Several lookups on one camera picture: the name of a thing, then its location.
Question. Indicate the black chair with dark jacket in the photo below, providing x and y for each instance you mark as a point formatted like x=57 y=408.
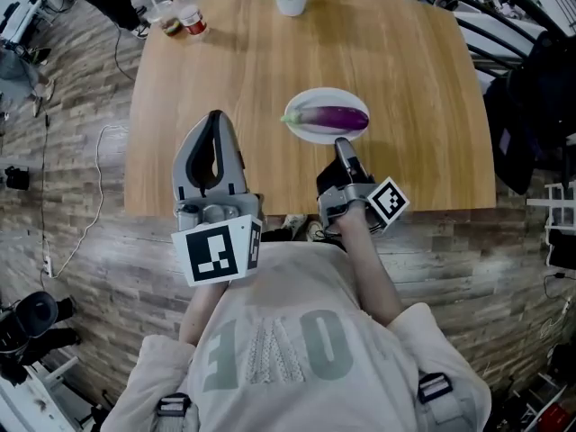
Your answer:
x=535 y=119

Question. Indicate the black round device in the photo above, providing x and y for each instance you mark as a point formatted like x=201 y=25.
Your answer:
x=36 y=317

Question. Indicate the black harness buckle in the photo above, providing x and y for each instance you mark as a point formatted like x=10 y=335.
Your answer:
x=173 y=405
x=435 y=389

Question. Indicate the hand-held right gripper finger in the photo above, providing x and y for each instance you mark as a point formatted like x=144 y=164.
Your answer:
x=352 y=164
x=330 y=178

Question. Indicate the white oval plate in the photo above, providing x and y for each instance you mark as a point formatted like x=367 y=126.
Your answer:
x=324 y=97

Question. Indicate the clear plastic cup with straw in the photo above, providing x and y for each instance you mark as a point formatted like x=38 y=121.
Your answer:
x=168 y=20

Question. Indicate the person's left forearm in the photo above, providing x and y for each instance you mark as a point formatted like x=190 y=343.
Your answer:
x=202 y=313

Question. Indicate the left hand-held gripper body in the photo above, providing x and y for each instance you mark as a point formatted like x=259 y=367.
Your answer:
x=211 y=254

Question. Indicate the person's right forearm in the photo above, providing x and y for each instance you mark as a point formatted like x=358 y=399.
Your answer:
x=369 y=268

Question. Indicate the person's left shoe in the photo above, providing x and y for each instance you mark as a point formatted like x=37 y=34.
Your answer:
x=294 y=225

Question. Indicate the person's right shoe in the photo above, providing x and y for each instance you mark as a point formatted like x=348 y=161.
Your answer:
x=315 y=231

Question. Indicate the purple eggplant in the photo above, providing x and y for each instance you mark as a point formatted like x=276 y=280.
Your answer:
x=333 y=119

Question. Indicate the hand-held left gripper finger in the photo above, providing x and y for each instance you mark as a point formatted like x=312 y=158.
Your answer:
x=234 y=173
x=181 y=173

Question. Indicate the white power strip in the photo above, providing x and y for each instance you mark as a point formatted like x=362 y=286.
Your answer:
x=48 y=266

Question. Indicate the clear bottle with red label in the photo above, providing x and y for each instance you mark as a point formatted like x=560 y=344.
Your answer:
x=191 y=16

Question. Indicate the person's shoe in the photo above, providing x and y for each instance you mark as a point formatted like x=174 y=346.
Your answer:
x=315 y=231
x=294 y=225

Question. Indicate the wooden table top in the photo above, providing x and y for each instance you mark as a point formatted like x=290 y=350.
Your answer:
x=279 y=61

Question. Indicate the black bag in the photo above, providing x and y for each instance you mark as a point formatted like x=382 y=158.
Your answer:
x=18 y=178

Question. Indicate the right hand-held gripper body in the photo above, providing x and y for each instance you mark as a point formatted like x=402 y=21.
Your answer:
x=387 y=200

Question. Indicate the white slatted rack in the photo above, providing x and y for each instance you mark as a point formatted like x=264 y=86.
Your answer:
x=560 y=205

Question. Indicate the person's light printed shirt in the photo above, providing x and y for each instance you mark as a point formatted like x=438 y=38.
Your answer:
x=292 y=353

